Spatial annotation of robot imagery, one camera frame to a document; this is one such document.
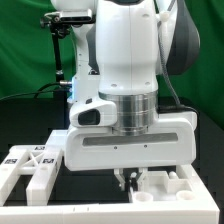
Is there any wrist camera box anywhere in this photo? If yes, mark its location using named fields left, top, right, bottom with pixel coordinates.
left=69, top=98, right=117, bottom=127

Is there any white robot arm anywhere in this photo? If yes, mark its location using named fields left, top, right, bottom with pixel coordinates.
left=51, top=0, right=200, bottom=183

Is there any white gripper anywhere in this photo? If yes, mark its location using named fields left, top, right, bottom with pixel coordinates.
left=64, top=111, right=197, bottom=191

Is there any white chair back ladder part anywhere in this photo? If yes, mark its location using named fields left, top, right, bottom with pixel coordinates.
left=0, top=145, right=63, bottom=206

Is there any black cable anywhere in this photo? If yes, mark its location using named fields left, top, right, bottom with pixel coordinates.
left=0, top=83, right=68, bottom=102

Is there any white chair seat plate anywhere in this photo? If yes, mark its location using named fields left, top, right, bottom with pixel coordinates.
left=129, top=171, right=196, bottom=203

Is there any white frame wall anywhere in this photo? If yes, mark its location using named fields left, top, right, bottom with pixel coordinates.
left=0, top=130, right=220, bottom=224

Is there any black camera stand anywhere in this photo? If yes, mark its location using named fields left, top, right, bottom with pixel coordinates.
left=39, top=16, right=72, bottom=101

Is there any grey mounted camera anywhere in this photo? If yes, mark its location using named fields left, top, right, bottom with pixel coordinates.
left=45, top=9, right=93, bottom=24

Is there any white threaded peg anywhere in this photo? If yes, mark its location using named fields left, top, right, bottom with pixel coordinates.
left=169, top=171, right=178, bottom=179

